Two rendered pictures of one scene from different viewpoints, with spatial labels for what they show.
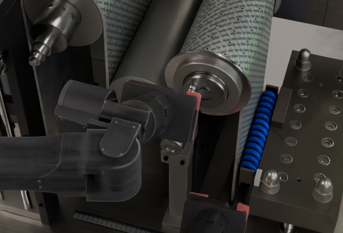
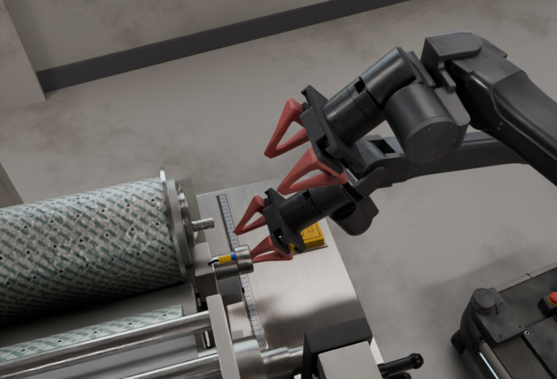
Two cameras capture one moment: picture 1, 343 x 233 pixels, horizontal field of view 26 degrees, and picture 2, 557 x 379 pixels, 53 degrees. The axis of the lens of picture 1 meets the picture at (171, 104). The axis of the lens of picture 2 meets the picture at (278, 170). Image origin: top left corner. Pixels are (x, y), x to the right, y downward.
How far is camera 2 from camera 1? 1.07 m
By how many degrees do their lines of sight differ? 71
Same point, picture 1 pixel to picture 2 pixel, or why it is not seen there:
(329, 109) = not seen: hidden behind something
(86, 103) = (436, 98)
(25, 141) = (530, 114)
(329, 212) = (190, 184)
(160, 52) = (134, 311)
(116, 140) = (460, 41)
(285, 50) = not seen: outside the picture
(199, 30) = (114, 230)
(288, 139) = not seen: hidden behind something
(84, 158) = (498, 57)
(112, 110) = (421, 76)
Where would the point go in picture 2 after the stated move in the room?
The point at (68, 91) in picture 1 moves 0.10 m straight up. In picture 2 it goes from (440, 115) to (467, 26)
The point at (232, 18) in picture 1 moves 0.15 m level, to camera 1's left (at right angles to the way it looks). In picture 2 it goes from (79, 202) to (128, 298)
